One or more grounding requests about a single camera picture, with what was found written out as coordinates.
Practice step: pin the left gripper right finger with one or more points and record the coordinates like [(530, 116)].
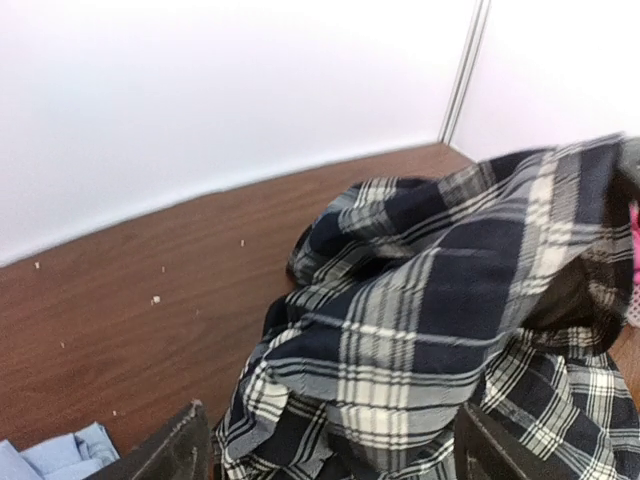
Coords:
[(483, 449)]

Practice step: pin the pink shirt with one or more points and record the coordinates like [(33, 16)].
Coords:
[(635, 232)]

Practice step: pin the white plastic laundry basket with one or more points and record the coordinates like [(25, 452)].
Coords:
[(633, 311)]

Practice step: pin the folded light blue shirt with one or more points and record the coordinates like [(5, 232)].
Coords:
[(75, 455)]

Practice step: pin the black white plaid shirt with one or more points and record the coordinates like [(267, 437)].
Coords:
[(502, 286)]

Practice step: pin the right aluminium frame post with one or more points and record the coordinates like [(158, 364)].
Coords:
[(465, 69)]

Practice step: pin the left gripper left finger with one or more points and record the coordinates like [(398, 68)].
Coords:
[(180, 450)]

